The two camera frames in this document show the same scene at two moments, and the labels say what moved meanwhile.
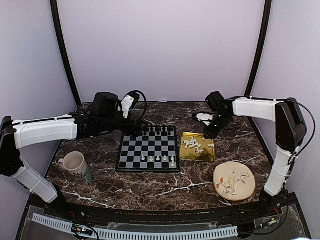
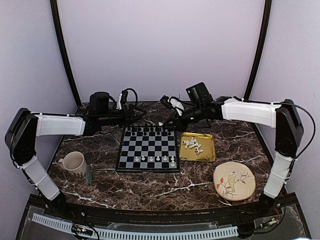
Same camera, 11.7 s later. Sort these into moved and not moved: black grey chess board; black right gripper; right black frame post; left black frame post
Moved: black right gripper
Not moved: black grey chess board; right black frame post; left black frame post
